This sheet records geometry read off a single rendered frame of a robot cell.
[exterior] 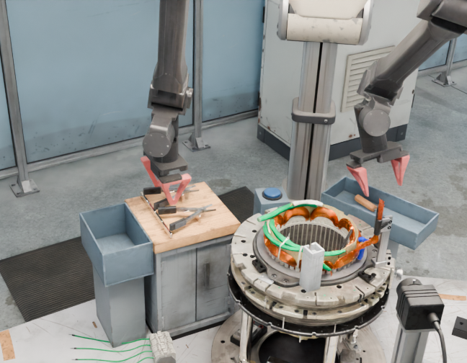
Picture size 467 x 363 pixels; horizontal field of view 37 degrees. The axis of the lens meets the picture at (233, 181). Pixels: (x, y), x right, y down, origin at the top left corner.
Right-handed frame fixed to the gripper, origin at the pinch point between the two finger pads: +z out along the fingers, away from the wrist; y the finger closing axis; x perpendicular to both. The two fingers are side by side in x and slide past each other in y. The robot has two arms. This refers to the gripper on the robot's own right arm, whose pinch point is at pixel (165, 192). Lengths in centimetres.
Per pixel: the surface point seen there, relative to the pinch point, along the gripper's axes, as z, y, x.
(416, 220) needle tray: 6, 26, 52
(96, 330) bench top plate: 31.5, 2.8, -18.9
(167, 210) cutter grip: 0.5, 6.2, -2.3
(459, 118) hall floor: 108, -162, 274
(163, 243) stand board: 3.2, 13.7, -6.3
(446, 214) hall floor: 108, -81, 188
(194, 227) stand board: 2.8, 11.5, 1.6
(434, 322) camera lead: -29, 81, -1
